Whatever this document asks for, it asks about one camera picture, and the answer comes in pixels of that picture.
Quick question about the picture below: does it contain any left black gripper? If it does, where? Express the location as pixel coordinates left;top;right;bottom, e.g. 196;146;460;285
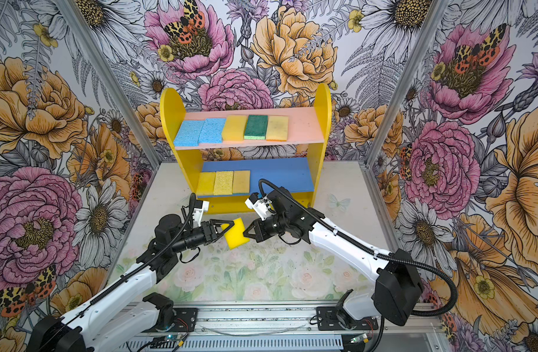
172;218;235;252

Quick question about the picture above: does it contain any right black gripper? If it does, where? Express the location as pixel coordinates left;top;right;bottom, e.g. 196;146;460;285
243;213;290;242

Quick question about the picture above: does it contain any pale yellow textured sponge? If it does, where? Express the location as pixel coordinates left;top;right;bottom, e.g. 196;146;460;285
213;171;234;196

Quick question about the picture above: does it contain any bright yellow small sponge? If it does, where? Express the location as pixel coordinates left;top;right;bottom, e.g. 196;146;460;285
196;172;216;197

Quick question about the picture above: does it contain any orange-yellow sponge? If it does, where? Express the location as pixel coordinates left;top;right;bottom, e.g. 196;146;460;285
232;170;251;194
265;115;289;142

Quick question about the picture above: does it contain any blue sponge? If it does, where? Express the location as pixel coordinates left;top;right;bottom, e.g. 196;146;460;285
199;118;226;145
174;120;204;148

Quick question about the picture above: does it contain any thick yellow sponge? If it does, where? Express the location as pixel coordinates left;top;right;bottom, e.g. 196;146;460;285
221;115;248;142

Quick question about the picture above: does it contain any green sponge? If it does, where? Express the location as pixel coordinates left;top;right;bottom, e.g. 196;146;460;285
243;114;268;140

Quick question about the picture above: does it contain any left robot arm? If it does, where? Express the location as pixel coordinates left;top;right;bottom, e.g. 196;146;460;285
26;214;243;351

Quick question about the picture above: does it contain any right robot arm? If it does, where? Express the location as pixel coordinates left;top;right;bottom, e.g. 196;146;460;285
243;188;423;329

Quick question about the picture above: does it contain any yellow shelf with coloured boards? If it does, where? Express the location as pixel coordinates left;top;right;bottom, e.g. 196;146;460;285
159;84;332;207

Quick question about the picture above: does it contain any floral table mat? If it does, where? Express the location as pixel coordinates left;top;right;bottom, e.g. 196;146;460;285
107;208;392;302

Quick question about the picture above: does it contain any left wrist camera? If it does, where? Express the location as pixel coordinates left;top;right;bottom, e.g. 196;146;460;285
192;200;210;227

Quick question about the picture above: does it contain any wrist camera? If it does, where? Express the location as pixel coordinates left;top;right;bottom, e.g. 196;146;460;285
245;192;273;221
192;200;210;227

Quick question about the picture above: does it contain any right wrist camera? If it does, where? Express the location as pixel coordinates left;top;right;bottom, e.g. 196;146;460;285
245;192;273;221

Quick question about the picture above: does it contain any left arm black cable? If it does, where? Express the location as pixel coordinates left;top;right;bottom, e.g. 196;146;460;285
53;192;202;335

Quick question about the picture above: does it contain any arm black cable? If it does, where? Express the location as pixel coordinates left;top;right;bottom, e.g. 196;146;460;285
53;192;202;335
257;178;458;352

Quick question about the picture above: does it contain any aluminium front rail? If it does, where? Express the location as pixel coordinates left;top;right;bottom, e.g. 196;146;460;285
110;301;448;351

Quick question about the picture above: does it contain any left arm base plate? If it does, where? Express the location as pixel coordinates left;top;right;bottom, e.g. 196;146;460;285
152;307;199;333

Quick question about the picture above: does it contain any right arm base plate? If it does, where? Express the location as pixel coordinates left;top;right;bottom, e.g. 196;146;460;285
315;306;379;331

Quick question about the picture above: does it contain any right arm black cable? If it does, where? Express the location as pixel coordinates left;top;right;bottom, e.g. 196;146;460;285
257;178;458;352

